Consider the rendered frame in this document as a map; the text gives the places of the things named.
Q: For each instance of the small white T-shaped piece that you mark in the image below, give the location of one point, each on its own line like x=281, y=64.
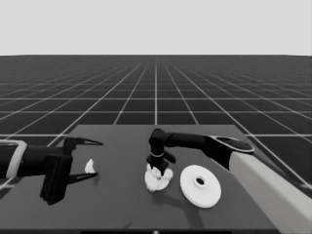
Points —
x=88, y=167

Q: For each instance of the large thick white disc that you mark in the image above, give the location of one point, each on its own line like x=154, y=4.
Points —
x=203, y=198

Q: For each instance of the white round carrier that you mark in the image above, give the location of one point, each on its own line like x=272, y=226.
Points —
x=163, y=186

